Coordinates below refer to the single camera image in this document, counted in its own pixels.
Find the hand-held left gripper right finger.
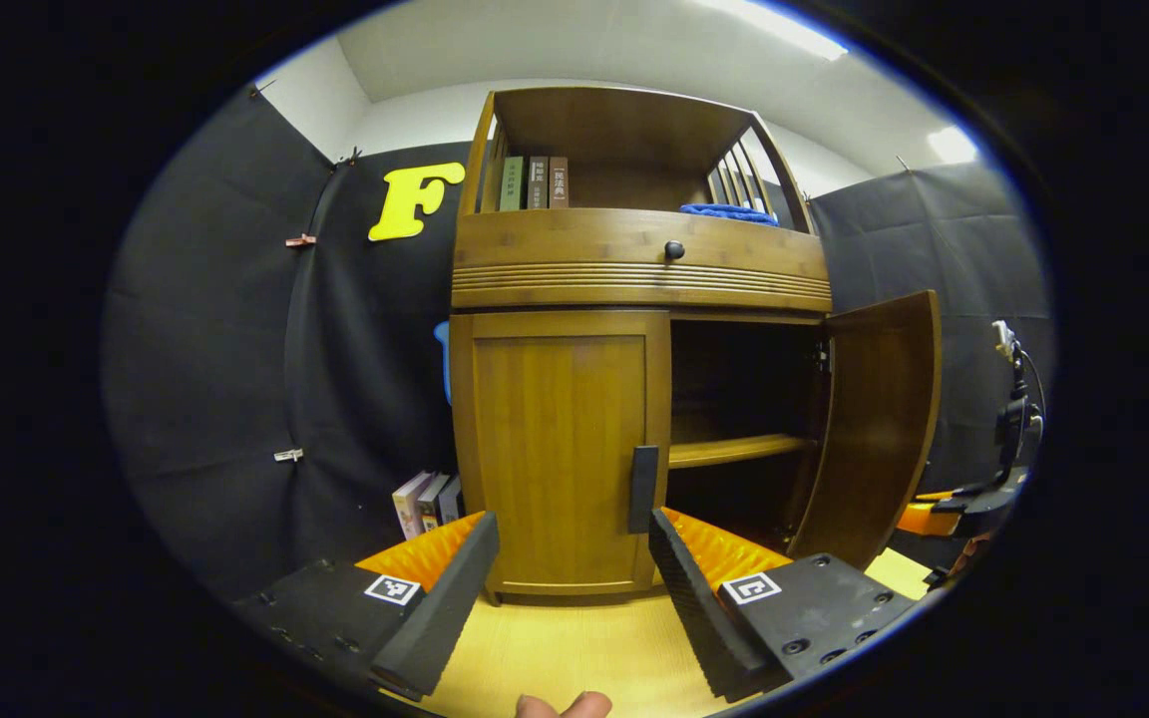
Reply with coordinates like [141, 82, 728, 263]
[648, 506, 920, 704]

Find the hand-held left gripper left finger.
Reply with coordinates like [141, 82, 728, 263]
[235, 511, 501, 702]

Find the wooden shoe cabinet door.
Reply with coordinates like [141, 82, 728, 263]
[450, 309, 672, 599]
[789, 290, 943, 571]

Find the wooden double-door shoe cabinet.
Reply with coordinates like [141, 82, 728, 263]
[448, 86, 835, 605]

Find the dark grey book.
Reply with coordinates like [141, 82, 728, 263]
[418, 475, 450, 533]

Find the pale pink book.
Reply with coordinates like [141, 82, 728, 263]
[393, 471, 433, 540]

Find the small ceiling light panel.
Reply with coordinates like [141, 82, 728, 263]
[927, 126, 979, 166]

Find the black backdrop cloth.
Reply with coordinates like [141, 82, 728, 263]
[101, 85, 1054, 599]

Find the blue towel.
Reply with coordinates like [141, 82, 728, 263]
[679, 203, 780, 227]

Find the wooden drawer with black knob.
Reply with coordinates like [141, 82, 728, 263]
[451, 207, 833, 314]

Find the long ceiling light panel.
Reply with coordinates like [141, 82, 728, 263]
[694, 0, 850, 61]

